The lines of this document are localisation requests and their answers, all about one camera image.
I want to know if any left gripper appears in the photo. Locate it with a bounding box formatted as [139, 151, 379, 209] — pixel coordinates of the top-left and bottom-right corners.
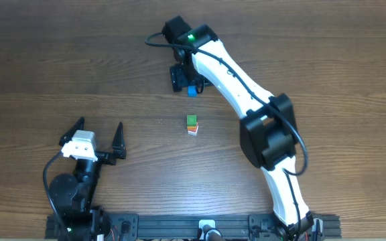
[58, 116, 127, 166]

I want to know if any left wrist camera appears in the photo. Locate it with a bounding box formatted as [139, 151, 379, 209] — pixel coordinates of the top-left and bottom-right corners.
[60, 129, 99, 162]

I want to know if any black cable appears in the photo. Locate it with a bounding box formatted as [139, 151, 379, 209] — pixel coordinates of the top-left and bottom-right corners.
[42, 151, 73, 241]
[145, 31, 310, 177]

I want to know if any mounting rail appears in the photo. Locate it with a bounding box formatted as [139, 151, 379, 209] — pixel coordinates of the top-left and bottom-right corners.
[45, 213, 342, 241]

